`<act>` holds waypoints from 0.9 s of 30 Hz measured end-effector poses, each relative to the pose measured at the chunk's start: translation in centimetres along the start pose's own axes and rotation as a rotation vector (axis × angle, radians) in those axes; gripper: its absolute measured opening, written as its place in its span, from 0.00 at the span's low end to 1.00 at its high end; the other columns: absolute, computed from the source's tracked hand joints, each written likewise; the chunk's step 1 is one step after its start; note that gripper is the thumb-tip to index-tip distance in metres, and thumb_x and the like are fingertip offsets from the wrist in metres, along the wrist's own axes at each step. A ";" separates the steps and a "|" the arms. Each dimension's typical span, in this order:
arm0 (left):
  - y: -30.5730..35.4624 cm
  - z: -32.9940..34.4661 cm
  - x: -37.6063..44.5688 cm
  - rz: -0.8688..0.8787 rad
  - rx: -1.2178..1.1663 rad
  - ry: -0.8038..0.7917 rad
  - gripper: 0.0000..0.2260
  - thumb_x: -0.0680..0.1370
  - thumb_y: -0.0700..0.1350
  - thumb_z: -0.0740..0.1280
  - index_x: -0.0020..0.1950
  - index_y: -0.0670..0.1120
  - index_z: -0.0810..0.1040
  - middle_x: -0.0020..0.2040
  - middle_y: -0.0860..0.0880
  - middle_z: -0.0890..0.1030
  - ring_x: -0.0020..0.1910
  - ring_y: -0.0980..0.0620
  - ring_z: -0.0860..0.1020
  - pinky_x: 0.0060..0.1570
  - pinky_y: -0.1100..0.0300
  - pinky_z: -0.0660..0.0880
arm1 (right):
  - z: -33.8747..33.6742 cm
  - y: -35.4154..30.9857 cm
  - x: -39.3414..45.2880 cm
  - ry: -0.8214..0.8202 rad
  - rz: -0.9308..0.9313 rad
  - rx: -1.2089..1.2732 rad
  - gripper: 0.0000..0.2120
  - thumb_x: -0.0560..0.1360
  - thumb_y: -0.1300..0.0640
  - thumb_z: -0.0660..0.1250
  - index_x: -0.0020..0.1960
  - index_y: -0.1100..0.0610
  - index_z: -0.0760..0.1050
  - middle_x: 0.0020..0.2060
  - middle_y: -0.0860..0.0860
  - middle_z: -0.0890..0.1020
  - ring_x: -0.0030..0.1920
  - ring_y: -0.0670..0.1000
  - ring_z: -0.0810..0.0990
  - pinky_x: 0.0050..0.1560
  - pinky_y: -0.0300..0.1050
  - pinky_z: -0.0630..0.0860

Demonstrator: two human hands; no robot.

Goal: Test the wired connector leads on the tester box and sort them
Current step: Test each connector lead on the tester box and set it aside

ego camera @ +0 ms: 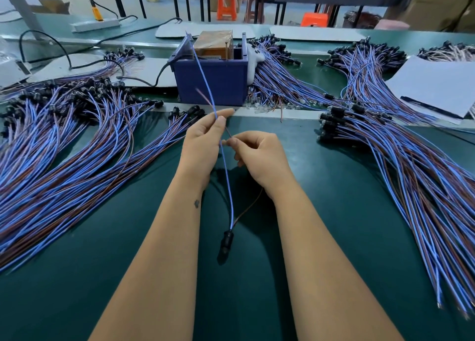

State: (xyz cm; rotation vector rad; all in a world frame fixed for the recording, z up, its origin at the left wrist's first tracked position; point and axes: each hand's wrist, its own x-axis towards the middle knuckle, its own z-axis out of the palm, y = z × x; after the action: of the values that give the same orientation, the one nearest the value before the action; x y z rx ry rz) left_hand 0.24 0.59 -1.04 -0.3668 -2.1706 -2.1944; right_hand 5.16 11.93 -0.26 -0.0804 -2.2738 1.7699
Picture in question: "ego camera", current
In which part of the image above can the person's right hand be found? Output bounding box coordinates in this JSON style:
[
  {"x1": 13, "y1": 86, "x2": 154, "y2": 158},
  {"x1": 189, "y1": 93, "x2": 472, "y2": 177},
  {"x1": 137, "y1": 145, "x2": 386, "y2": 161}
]
[{"x1": 223, "y1": 130, "x2": 298, "y2": 203}]

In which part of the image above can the blue plastic tester box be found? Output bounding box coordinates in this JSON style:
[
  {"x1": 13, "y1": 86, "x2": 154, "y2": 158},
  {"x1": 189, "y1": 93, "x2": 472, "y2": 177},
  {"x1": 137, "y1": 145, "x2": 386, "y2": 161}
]
[{"x1": 169, "y1": 34, "x2": 252, "y2": 106}]

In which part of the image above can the open cardboard box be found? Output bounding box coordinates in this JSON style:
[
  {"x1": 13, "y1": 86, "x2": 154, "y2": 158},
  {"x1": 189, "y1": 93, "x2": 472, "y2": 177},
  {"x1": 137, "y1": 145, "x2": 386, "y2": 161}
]
[{"x1": 36, "y1": 0, "x2": 70, "y2": 14}]

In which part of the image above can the white plastic device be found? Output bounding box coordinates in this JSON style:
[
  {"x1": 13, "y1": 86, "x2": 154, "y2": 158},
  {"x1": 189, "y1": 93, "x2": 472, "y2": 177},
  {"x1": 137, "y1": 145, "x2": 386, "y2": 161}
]
[{"x1": 0, "y1": 56, "x2": 32, "y2": 87}]

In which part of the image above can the person's left forearm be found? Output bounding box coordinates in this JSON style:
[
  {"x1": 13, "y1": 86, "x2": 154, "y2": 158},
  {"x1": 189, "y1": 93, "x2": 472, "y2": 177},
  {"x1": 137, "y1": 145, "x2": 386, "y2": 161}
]
[{"x1": 89, "y1": 177, "x2": 212, "y2": 341}]

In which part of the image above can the blue brown plug cable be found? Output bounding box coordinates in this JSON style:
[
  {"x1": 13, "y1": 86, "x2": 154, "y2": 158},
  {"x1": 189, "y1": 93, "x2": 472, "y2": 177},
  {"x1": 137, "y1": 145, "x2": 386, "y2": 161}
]
[{"x1": 189, "y1": 36, "x2": 264, "y2": 264}]

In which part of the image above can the white paper sheet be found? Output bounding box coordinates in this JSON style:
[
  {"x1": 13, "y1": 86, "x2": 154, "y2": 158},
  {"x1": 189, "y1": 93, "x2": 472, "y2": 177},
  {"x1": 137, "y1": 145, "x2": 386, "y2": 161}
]
[{"x1": 384, "y1": 56, "x2": 475, "y2": 120}]

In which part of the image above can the grey metal pole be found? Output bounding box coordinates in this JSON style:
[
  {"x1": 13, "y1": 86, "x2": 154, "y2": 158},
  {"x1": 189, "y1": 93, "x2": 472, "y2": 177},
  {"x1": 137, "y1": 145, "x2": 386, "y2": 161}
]
[{"x1": 0, "y1": 0, "x2": 42, "y2": 32}]

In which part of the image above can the person's left hand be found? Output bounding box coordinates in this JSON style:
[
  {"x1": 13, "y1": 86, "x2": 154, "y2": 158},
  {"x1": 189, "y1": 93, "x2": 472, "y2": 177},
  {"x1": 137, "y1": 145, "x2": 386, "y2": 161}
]
[{"x1": 178, "y1": 108, "x2": 236, "y2": 191}]

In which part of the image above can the black power cable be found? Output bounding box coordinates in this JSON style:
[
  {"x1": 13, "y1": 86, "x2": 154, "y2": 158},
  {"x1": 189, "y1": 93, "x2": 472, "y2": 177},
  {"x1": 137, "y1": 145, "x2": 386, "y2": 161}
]
[{"x1": 18, "y1": 15, "x2": 183, "y2": 69}]

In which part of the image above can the orange plastic stool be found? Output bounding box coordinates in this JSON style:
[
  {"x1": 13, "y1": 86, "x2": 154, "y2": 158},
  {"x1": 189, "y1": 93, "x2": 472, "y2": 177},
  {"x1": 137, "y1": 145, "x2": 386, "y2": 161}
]
[
  {"x1": 217, "y1": 0, "x2": 238, "y2": 22},
  {"x1": 301, "y1": 13, "x2": 329, "y2": 28}
]

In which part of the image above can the pile of wired lamps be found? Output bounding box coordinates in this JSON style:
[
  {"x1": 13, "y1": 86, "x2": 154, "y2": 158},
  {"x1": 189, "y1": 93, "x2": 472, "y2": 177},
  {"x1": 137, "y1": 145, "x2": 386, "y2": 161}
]
[
  {"x1": 317, "y1": 105, "x2": 475, "y2": 319},
  {"x1": 0, "y1": 80, "x2": 205, "y2": 275}
]

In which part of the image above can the white flat mat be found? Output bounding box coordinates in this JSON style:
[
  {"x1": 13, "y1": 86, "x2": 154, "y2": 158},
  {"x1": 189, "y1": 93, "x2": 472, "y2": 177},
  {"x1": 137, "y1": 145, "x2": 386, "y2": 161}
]
[
  {"x1": 271, "y1": 26, "x2": 368, "y2": 43},
  {"x1": 30, "y1": 53, "x2": 179, "y2": 87},
  {"x1": 156, "y1": 22, "x2": 270, "y2": 39}
]

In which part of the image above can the brown cardboard block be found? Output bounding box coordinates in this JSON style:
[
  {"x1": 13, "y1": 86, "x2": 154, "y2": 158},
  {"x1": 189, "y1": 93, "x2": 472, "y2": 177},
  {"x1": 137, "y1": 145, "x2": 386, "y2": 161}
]
[{"x1": 193, "y1": 30, "x2": 234, "y2": 59}]

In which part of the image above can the white power strip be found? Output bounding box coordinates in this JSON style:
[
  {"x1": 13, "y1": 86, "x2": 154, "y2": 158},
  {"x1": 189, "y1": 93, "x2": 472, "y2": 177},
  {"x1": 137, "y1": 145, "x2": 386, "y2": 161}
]
[{"x1": 70, "y1": 18, "x2": 121, "y2": 33}]

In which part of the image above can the pink plastic stool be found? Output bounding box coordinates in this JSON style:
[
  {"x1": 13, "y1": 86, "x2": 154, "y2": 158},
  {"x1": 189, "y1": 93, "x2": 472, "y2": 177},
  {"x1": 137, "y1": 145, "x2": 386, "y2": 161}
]
[{"x1": 375, "y1": 20, "x2": 411, "y2": 31}]

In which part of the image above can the stack of large cardboard boxes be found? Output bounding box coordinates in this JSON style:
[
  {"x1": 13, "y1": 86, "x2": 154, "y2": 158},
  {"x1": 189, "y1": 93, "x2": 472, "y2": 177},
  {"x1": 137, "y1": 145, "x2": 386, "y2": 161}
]
[{"x1": 401, "y1": 0, "x2": 475, "y2": 32}]

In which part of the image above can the person's right forearm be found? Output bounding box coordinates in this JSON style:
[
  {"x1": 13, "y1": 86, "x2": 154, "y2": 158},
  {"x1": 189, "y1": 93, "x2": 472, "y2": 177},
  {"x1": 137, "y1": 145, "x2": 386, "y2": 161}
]
[{"x1": 269, "y1": 187, "x2": 405, "y2": 341}]

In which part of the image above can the black pen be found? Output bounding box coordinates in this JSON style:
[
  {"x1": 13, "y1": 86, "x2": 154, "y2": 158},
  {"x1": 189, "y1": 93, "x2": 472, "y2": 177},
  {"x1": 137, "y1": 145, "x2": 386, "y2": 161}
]
[{"x1": 400, "y1": 96, "x2": 463, "y2": 120}]

